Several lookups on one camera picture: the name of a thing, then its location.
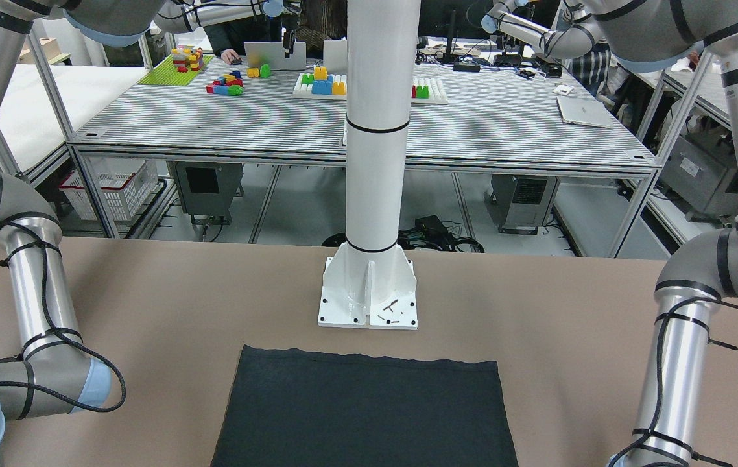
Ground black graphic t-shirt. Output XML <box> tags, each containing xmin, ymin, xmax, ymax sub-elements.
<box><xmin>211</xmin><ymin>346</ymin><xmax>518</xmax><ymax>466</ymax></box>

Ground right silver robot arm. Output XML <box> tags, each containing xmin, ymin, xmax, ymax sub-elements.
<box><xmin>0</xmin><ymin>1</ymin><xmax>163</xmax><ymax>465</ymax></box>

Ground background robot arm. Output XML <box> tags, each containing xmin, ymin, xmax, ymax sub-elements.
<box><xmin>481</xmin><ymin>1</ymin><xmax>608</xmax><ymax>59</ymax></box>

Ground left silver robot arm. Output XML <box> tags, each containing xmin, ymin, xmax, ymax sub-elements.
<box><xmin>586</xmin><ymin>1</ymin><xmax>738</xmax><ymax>466</ymax></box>

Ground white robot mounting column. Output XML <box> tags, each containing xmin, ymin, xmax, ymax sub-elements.
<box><xmin>316</xmin><ymin>1</ymin><xmax>422</xmax><ymax>330</ymax></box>

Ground grey computer tower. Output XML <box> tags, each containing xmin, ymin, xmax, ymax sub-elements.
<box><xmin>490</xmin><ymin>174</ymin><xmax>559</xmax><ymax>235</ymax></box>
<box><xmin>167</xmin><ymin>162</ymin><xmax>244</xmax><ymax>225</ymax></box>

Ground white block tray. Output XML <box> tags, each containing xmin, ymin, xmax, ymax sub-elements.
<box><xmin>291</xmin><ymin>72</ymin><xmax>450</xmax><ymax>106</ymax></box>

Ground striped workbench table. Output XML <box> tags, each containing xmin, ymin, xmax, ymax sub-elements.
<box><xmin>69</xmin><ymin>61</ymin><xmax>661</xmax><ymax>257</ymax></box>

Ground pile of coloured bricks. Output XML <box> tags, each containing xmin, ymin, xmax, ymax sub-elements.
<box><xmin>205</xmin><ymin>70</ymin><xmax>244</xmax><ymax>97</ymax></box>

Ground open silver laptop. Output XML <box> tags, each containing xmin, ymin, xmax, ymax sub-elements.
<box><xmin>244</xmin><ymin>42</ymin><xmax>307</xmax><ymax>71</ymax></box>

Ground white plastic basket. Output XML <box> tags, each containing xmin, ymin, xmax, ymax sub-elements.
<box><xmin>58</xmin><ymin>159</ymin><xmax>158</xmax><ymax>222</ymax></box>

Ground silver closed laptop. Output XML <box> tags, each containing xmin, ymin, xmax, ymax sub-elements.
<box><xmin>556</xmin><ymin>95</ymin><xmax>615</xmax><ymax>129</ymax></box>

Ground green lego baseplate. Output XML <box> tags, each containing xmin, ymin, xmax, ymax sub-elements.
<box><xmin>137</xmin><ymin>55</ymin><xmax>215</xmax><ymax>86</ymax></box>

